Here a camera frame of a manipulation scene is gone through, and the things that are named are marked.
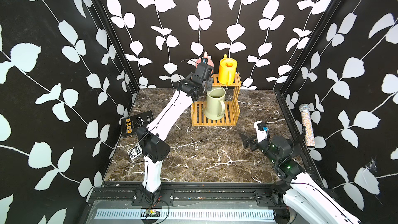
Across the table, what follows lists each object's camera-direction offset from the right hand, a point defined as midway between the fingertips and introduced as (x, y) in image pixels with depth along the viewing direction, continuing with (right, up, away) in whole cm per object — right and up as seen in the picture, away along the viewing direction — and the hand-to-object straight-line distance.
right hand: (246, 127), depth 77 cm
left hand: (-21, +27, +2) cm, 34 cm away
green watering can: (-15, +12, +12) cm, 23 cm away
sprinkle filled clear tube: (+29, -2, -3) cm, 29 cm away
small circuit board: (-46, -39, -7) cm, 61 cm away
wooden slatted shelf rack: (-2, +9, +31) cm, 32 cm away
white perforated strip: (-30, -39, -7) cm, 50 cm away
